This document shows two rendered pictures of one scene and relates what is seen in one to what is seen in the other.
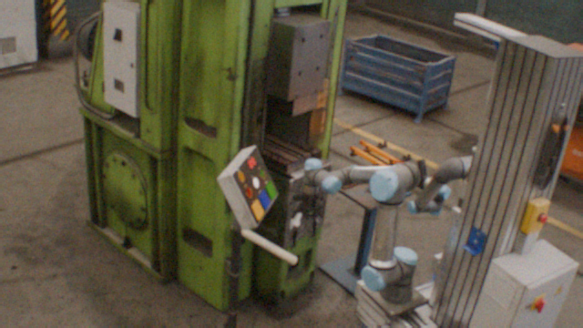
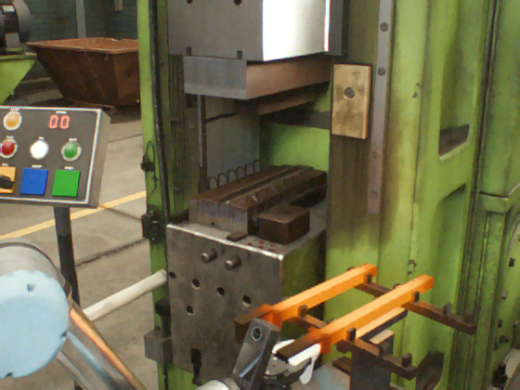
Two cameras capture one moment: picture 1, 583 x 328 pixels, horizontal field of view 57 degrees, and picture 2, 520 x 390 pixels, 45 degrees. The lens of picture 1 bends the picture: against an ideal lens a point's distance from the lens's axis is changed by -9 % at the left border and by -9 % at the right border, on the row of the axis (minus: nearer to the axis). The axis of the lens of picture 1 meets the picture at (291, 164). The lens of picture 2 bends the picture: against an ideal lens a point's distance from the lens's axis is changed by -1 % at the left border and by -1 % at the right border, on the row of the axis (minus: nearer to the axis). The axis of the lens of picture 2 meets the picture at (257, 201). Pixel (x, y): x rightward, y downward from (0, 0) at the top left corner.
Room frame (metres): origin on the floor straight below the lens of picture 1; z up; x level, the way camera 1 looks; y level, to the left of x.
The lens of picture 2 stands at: (3.00, -1.62, 1.53)
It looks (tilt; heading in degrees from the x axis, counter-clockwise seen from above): 19 degrees down; 87
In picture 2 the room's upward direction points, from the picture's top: straight up
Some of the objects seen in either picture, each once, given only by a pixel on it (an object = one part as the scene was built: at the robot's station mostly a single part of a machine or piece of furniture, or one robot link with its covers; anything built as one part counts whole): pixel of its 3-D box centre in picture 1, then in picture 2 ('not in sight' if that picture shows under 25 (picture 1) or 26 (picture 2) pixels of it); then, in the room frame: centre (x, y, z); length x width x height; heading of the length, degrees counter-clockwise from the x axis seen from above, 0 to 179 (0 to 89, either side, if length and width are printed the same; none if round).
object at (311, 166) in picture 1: (312, 172); not in sight; (2.35, -0.10, 1.23); 0.09 x 0.08 x 0.11; 41
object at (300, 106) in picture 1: (276, 93); (261, 69); (3.10, 0.12, 1.32); 0.42 x 0.20 x 0.10; 52
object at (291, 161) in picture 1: (271, 150); (261, 193); (3.10, 0.12, 0.96); 0.42 x 0.20 x 0.09; 52
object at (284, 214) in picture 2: (310, 153); (285, 224); (3.15, -0.10, 0.95); 0.12 x 0.08 x 0.06; 52
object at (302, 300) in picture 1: (289, 298); not in sight; (2.94, -0.08, 0.01); 0.58 x 0.39 x 0.01; 142
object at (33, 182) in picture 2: (263, 199); (34, 182); (2.45, 0.11, 1.01); 0.07 x 0.05 x 0.07; 167
